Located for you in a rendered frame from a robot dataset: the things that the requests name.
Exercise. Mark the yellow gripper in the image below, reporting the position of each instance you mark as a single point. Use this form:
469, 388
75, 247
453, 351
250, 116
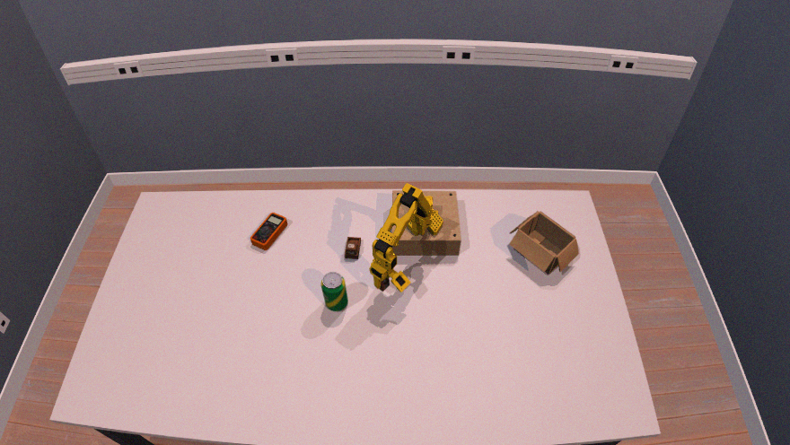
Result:
380, 273

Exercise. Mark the green and yellow drink can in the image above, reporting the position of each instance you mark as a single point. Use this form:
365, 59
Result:
334, 291

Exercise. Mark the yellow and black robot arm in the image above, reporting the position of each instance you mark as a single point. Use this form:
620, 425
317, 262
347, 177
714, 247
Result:
419, 216

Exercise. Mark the orange pocket multimeter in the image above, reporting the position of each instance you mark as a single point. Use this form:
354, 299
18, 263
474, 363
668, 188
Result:
268, 231

